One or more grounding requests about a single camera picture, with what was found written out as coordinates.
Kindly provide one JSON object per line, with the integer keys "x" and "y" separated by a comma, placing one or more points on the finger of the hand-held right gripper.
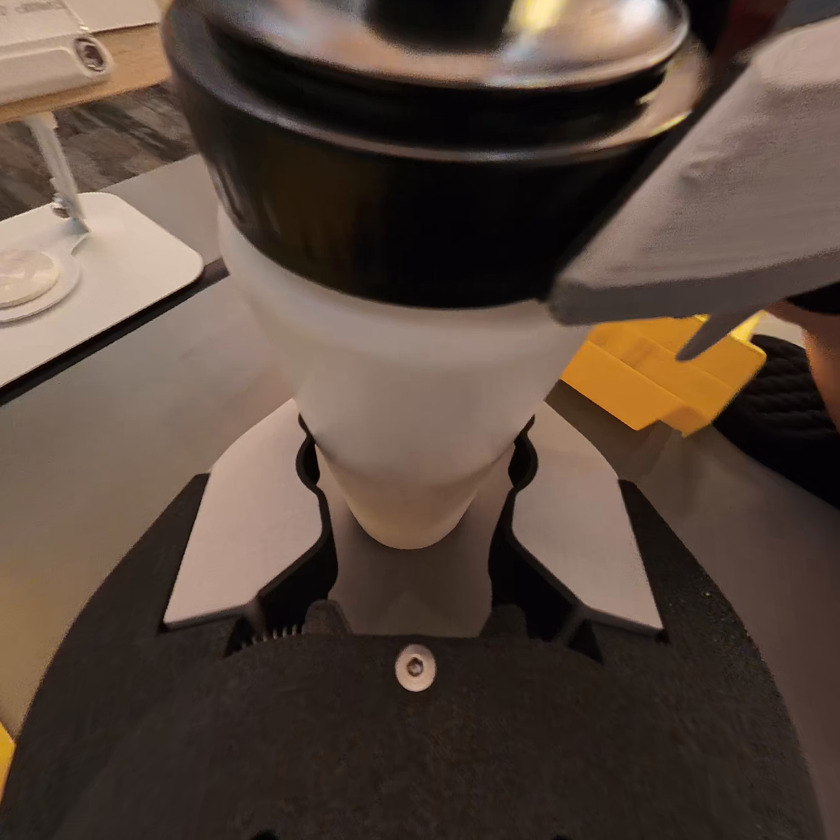
{"x": 735, "y": 197}

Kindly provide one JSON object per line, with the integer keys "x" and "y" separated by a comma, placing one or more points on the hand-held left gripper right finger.
{"x": 584, "y": 544}

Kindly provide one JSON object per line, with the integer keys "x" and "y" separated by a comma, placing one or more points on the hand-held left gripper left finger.
{"x": 243, "y": 544}

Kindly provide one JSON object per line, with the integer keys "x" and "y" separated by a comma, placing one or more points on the yellow plastic bin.
{"x": 5, "y": 748}
{"x": 643, "y": 380}

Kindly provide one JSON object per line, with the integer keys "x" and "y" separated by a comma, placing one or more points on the white plastic bottle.
{"x": 407, "y": 394}

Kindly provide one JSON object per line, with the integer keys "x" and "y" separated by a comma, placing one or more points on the black bottle lid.
{"x": 426, "y": 197}

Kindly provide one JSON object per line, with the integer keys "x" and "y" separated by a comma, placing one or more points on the person's right forearm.
{"x": 827, "y": 367}

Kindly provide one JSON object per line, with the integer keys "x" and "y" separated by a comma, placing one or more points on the black wrist rest pad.
{"x": 787, "y": 426}

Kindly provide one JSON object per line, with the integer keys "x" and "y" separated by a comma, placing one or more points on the white stand base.
{"x": 131, "y": 262}

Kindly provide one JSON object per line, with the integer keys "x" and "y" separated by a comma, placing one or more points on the wooden document board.
{"x": 138, "y": 56}

